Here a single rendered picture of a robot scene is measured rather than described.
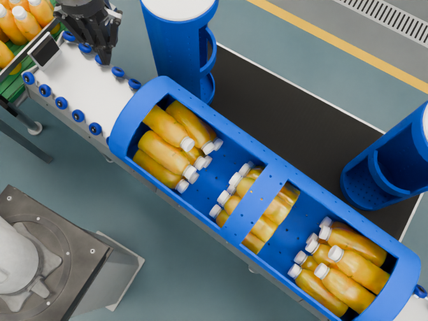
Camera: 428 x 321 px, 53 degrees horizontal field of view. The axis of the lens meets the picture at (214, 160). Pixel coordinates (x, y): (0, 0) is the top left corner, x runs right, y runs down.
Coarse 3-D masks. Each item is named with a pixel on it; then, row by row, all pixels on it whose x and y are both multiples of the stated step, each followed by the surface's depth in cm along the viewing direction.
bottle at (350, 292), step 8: (328, 272) 116; (336, 272) 116; (328, 280) 115; (336, 280) 114; (344, 280) 114; (352, 280) 115; (328, 288) 115; (336, 288) 114; (344, 288) 114; (352, 288) 114; (360, 288) 114; (336, 296) 115; (344, 296) 114; (352, 296) 113; (360, 296) 113; (368, 296) 114; (352, 304) 114; (360, 304) 113; (368, 304) 113; (360, 312) 114
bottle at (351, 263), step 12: (348, 252) 114; (336, 264) 116; (348, 264) 113; (360, 264) 113; (372, 264) 114; (348, 276) 116; (360, 276) 113; (372, 276) 113; (384, 276) 113; (372, 288) 114
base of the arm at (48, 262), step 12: (24, 228) 122; (36, 240) 120; (48, 252) 119; (48, 264) 118; (60, 264) 119; (36, 276) 115; (24, 288) 113; (36, 288) 114; (48, 288) 116; (12, 300) 115; (24, 300) 115
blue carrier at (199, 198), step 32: (160, 96) 117; (192, 96) 123; (128, 128) 116; (224, 128) 117; (128, 160) 122; (224, 160) 138; (256, 160) 134; (192, 192) 135; (256, 192) 110; (320, 192) 114; (224, 224) 114; (288, 224) 135; (352, 224) 110; (256, 256) 115; (288, 256) 132; (416, 256) 112; (384, 288) 104; (352, 320) 109; (384, 320) 104
